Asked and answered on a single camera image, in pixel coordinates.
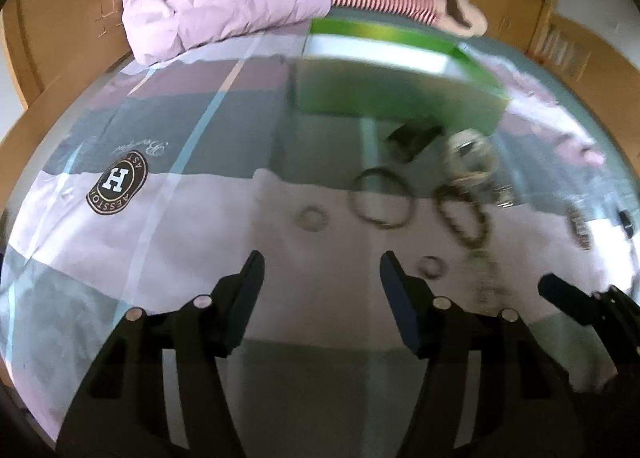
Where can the black hair clip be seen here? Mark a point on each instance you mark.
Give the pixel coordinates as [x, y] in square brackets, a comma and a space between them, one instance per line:
[415, 138]

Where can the pink pillow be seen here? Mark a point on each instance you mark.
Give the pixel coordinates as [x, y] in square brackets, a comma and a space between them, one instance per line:
[225, 3]

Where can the small metal trinket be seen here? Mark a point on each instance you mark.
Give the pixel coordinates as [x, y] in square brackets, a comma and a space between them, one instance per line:
[502, 195]

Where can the wooden headboard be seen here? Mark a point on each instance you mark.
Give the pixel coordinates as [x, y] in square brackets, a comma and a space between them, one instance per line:
[65, 13]

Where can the green mattress cover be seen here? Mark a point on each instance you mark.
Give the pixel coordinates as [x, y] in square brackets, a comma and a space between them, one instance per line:
[505, 58]

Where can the dark metal bangle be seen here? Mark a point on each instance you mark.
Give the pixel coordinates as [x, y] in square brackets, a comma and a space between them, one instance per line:
[357, 185]
[406, 213]

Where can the green cardboard box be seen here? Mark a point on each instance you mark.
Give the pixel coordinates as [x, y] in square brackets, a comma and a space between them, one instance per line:
[400, 93]

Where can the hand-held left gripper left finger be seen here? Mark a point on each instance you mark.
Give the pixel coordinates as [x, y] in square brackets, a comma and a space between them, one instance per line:
[249, 290]

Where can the wooden footboard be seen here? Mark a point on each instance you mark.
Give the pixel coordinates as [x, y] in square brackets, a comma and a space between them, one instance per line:
[555, 33]

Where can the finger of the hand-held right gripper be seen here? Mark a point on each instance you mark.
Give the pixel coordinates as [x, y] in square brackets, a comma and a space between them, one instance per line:
[570, 298]

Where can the patchwork bed sheet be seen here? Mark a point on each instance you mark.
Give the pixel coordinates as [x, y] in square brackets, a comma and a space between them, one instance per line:
[150, 248]

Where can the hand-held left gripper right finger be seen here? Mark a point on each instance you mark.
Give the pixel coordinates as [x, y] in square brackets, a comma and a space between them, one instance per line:
[400, 303]

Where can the small black item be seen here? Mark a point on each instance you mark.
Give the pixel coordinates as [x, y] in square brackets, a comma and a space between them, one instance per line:
[625, 223]

